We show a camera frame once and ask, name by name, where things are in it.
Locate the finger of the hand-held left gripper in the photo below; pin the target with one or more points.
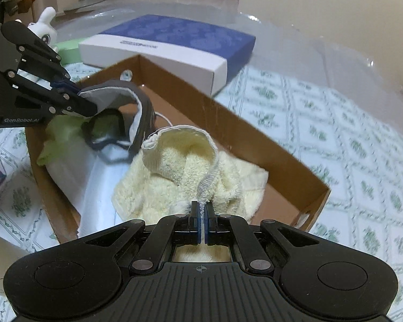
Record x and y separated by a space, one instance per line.
37 50
80 107

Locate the light green cloth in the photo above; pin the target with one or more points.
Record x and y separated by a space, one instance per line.
55 141

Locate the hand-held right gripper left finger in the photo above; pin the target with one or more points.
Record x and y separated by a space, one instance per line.
196 224

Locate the grey face mask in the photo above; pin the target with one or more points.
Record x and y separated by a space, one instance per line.
134 100

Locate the cream terry towel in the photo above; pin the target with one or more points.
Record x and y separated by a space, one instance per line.
174 174

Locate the brown cardboard box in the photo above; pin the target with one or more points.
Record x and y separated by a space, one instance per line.
255 161

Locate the white and blue flat box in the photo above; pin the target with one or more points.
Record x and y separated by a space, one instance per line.
174 40

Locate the blue face mask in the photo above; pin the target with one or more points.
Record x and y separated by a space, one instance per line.
104 191

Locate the floral tablecloth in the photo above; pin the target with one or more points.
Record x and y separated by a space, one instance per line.
356 141

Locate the white plush bunny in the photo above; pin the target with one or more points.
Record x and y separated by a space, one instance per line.
45 28

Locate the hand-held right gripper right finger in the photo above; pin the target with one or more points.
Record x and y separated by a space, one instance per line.
208 224

